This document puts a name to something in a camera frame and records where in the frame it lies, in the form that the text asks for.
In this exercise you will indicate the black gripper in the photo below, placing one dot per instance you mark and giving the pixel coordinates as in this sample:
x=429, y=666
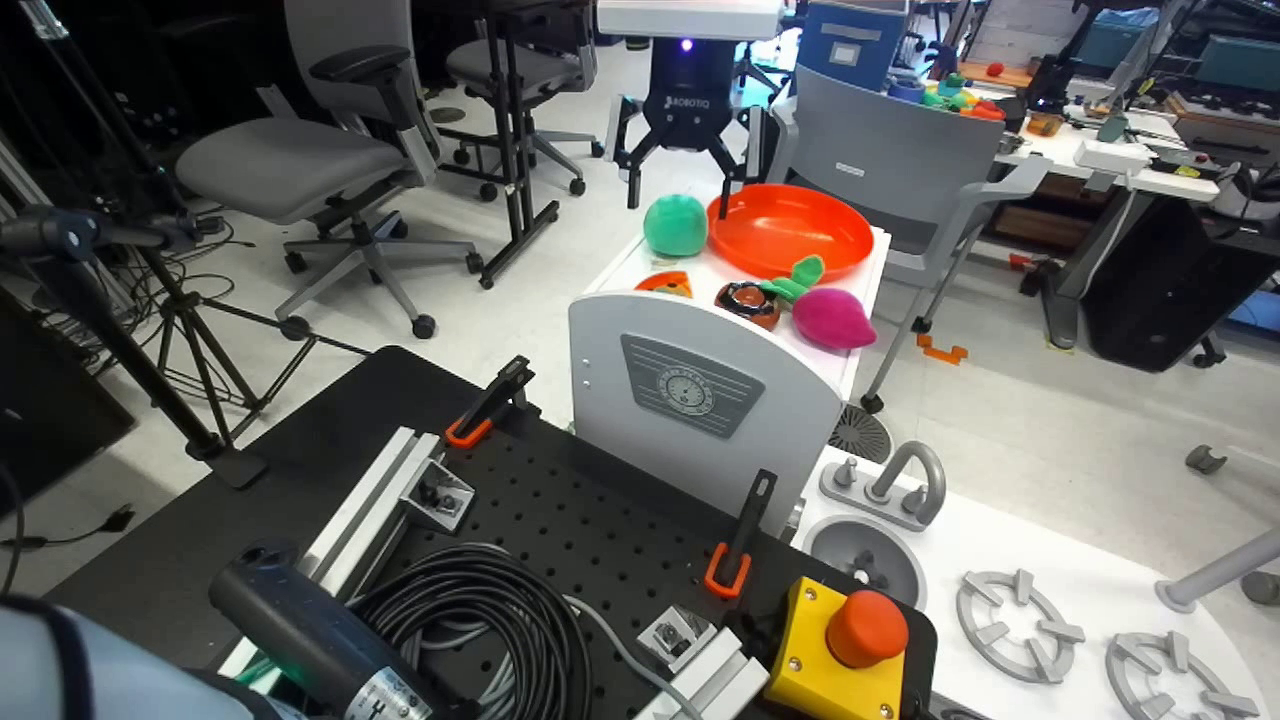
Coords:
x=690, y=82

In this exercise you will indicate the green plush ball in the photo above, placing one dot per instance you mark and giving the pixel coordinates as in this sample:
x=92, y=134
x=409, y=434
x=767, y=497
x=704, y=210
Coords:
x=673, y=225

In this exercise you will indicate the orange plastic plate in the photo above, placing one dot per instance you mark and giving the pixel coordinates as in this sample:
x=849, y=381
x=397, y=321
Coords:
x=787, y=229

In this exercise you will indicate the orange toy pizza slice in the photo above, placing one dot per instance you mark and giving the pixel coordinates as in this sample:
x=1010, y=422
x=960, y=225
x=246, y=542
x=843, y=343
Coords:
x=665, y=283

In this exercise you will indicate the brown toy donut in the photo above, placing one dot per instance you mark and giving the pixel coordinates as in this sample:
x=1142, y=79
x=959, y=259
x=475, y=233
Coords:
x=746, y=301

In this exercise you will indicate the dark padded office chair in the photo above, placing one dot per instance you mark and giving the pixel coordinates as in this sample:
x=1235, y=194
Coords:
x=551, y=65

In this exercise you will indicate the gray plastic rolling chair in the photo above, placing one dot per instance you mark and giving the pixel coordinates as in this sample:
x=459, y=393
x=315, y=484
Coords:
x=883, y=154

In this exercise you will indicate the blue storage bin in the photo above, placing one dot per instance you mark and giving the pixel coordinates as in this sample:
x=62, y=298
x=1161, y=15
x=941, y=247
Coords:
x=855, y=43

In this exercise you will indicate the magenta plush radish toy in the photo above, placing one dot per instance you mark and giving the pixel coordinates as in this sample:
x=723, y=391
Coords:
x=832, y=321

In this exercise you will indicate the white toy kitchen unit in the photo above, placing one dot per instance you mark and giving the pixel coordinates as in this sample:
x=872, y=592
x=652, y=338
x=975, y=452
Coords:
x=624, y=384

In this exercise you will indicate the round gray floor base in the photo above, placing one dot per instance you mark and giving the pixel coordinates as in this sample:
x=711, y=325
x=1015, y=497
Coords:
x=861, y=434

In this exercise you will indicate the black perforated breadboard table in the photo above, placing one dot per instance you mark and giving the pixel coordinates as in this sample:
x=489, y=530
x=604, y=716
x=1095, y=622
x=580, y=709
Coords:
x=561, y=504

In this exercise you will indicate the gray fabric office chair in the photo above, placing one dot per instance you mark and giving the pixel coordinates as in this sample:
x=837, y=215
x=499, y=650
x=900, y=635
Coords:
x=284, y=163

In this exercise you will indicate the gray toy faucet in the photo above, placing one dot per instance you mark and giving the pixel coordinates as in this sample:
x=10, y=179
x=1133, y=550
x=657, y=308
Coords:
x=936, y=481

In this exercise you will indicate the white desk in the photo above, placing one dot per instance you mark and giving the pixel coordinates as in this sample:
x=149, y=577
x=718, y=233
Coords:
x=1106, y=154

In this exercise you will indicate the round toy sink basin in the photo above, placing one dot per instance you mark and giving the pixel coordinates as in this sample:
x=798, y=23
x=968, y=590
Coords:
x=864, y=562

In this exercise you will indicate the yellow emergency stop button box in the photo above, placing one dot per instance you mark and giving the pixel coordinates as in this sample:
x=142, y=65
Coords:
x=812, y=652

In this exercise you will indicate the black computer tower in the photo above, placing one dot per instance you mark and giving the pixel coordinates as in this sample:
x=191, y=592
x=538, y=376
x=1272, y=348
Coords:
x=1174, y=285

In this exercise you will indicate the gray toy stove burner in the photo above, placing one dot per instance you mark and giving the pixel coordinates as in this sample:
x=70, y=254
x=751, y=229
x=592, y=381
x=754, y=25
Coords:
x=1020, y=585
x=1174, y=646

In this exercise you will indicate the gray caster wheel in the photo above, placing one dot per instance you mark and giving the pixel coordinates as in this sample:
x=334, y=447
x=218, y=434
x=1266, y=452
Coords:
x=1205, y=463

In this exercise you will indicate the gray metal pole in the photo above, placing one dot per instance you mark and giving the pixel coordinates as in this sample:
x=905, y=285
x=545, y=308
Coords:
x=1223, y=570

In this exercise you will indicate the black metal table frame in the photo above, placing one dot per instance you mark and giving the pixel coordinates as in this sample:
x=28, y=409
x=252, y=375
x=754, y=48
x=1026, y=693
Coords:
x=512, y=134

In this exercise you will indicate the silver aluminium extrusion rail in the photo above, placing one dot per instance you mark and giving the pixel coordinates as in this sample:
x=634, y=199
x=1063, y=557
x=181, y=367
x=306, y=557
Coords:
x=373, y=504
x=700, y=672

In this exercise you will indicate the black camera tripod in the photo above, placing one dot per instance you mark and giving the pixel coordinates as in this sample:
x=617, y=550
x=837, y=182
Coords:
x=80, y=233

